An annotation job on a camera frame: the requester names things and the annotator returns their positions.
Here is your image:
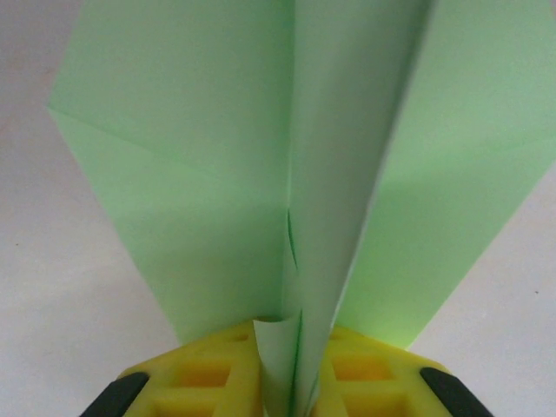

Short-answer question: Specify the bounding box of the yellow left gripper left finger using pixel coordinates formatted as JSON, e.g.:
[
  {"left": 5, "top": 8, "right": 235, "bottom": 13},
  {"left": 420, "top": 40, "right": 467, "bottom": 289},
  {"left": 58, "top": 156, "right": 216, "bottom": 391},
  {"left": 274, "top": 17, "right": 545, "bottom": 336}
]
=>
[{"left": 86, "top": 321, "right": 266, "bottom": 417}]

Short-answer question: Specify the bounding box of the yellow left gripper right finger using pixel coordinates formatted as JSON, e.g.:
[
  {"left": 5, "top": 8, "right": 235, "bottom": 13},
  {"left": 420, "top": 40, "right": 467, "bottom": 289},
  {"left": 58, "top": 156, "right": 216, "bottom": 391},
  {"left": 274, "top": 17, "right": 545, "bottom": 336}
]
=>
[{"left": 310, "top": 323, "right": 479, "bottom": 417}]

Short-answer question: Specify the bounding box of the light green paper sheet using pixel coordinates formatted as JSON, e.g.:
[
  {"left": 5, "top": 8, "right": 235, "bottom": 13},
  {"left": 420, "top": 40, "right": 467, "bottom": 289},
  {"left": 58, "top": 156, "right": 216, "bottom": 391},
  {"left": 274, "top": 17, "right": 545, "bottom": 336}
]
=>
[{"left": 45, "top": 0, "right": 556, "bottom": 417}]

